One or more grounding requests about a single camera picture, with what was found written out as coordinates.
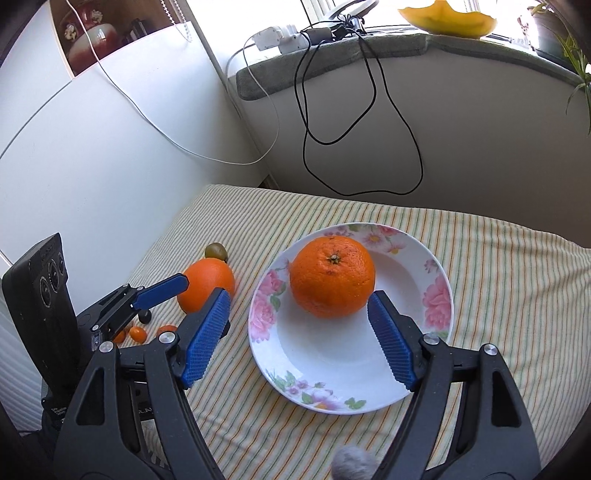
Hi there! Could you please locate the small dark grape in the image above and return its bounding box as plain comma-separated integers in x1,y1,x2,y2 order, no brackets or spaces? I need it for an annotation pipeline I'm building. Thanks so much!
137,310,151,324

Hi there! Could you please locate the green yellow plum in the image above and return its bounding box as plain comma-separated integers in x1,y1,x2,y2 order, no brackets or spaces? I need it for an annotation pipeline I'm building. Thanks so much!
204,242,228,263

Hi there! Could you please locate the white power strip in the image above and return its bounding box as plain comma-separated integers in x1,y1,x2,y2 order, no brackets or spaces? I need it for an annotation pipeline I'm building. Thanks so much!
252,25,308,55

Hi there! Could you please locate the small mandarin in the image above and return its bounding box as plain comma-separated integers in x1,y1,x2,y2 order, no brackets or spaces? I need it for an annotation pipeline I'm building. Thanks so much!
156,324,177,337

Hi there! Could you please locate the grey window sill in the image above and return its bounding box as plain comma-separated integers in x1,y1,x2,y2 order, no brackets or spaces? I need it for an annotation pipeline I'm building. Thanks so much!
234,32,585,102

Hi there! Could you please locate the large smooth orange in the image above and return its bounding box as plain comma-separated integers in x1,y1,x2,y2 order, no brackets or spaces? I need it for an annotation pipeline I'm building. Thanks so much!
176,258,235,314

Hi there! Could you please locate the floral white plate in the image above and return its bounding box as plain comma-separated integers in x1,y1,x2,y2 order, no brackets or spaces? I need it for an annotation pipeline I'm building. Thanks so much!
247,222,455,415

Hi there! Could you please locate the large dimpled orange with stem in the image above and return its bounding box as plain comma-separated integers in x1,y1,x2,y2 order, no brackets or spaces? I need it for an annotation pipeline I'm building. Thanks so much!
288,236,377,319

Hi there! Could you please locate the small orange kumquat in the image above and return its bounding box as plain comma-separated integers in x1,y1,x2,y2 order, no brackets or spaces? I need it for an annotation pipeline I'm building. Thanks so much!
128,326,147,344

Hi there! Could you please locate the striped table cloth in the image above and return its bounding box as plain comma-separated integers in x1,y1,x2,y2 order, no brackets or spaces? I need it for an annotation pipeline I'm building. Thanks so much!
128,185,590,479

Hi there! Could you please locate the white cabinet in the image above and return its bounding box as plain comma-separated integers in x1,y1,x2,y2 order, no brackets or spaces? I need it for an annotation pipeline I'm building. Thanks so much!
1,1,266,310

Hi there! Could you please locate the potted spider plant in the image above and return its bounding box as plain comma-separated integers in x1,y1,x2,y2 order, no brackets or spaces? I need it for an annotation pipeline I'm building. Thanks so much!
528,1,590,112

